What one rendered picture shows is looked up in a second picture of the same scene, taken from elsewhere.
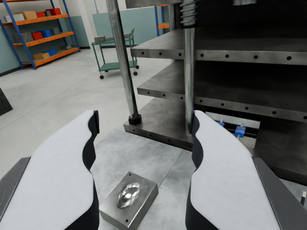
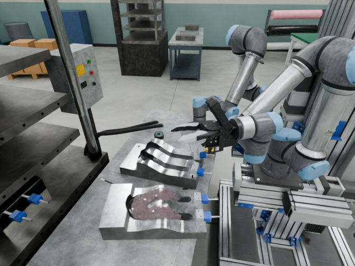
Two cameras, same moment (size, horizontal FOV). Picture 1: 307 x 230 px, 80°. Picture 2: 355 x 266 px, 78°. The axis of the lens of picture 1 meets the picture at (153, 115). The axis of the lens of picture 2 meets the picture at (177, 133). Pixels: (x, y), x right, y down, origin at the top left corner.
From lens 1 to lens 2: 0.66 m
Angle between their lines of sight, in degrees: 86
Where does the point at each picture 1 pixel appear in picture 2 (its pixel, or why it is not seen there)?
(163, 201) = not seen: outside the picture
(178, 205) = (103, 258)
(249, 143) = (46, 198)
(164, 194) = not seen: outside the picture
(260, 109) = (33, 170)
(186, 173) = (67, 255)
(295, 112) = (52, 152)
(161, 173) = not seen: outside the picture
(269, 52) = (9, 129)
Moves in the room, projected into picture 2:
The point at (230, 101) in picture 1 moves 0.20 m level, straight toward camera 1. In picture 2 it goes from (8, 188) to (48, 192)
